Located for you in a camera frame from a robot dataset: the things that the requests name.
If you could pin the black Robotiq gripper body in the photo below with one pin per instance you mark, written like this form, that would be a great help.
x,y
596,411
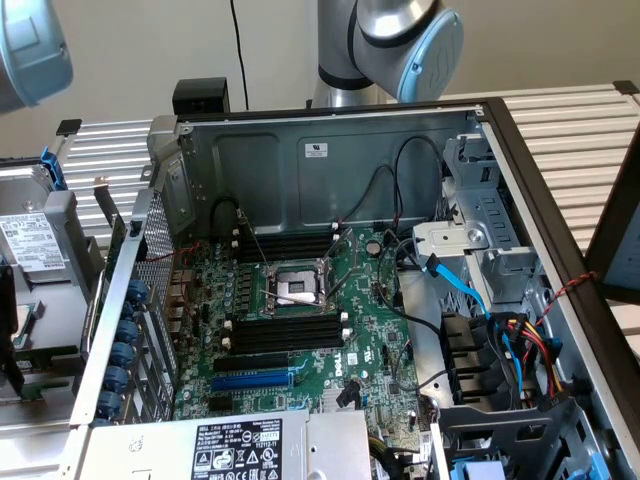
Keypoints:
x,y
7,310

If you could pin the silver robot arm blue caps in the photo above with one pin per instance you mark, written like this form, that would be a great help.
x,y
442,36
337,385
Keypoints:
x,y
390,30

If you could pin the RAM slot white latches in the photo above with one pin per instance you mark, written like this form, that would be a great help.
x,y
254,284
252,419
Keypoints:
x,y
290,322
287,338
292,236
292,248

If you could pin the grey parts rack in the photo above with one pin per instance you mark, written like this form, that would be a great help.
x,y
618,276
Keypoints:
x,y
60,310

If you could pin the hard disk with white label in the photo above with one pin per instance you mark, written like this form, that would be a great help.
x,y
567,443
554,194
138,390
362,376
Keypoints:
x,y
30,240

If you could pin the blue card retainer clip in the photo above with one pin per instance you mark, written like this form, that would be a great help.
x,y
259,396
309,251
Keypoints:
x,y
136,290
128,330
108,402
117,376
122,353

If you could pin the silver hard disk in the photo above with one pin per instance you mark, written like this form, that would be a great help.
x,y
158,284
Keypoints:
x,y
20,187

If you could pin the green graphics card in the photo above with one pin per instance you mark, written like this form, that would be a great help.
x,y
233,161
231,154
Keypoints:
x,y
117,235

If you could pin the blue disk caddy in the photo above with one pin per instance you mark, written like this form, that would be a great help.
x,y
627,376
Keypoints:
x,y
52,170

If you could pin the black table end cap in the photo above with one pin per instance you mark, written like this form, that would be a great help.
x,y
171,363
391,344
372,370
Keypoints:
x,y
69,127
625,87

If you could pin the silver power supply with label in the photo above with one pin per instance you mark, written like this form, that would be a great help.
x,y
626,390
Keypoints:
x,y
150,450

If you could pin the short black expansion slot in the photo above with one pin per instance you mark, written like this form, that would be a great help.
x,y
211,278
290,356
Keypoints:
x,y
220,405

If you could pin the short thick black loop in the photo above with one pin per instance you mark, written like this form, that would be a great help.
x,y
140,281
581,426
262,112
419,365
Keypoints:
x,y
226,199

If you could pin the long black expansion slot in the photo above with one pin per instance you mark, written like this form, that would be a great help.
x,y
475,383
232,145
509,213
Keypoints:
x,y
250,362

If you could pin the long blue expansion slot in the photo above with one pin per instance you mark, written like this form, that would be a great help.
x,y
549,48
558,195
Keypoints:
x,y
250,384

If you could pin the CPU socket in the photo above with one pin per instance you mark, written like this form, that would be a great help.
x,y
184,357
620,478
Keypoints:
x,y
292,287

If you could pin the silver flat locking lever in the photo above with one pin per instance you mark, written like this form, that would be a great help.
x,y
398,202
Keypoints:
x,y
295,299

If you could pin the black box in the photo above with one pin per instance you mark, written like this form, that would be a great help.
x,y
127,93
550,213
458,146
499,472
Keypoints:
x,y
200,95

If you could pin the small silver heatsink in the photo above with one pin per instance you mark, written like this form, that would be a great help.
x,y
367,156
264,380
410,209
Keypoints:
x,y
332,400

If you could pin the white sticker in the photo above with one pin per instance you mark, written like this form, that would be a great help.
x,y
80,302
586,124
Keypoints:
x,y
313,149

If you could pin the metal socket cover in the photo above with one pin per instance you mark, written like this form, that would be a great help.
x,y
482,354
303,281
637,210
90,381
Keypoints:
x,y
351,240

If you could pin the open metal PC case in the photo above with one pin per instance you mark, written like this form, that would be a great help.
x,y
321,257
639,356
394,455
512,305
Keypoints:
x,y
340,195

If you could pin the green Dell motherboard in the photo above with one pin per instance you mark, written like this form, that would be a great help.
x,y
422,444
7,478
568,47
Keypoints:
x,y
370,320

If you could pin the round coin battery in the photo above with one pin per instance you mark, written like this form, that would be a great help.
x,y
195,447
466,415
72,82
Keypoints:
x,y
373,246

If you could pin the metal disk bay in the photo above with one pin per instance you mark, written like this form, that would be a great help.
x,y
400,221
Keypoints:
x,y
495,210

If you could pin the blue plastic block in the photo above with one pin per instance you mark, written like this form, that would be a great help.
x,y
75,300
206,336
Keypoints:
x,y
480,472

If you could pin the dark framed panel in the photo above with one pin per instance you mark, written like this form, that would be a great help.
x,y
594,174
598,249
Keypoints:
x,y
600,250

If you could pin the silver metal bracket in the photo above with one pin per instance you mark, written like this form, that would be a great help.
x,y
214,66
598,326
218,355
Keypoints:
x,y
445,237

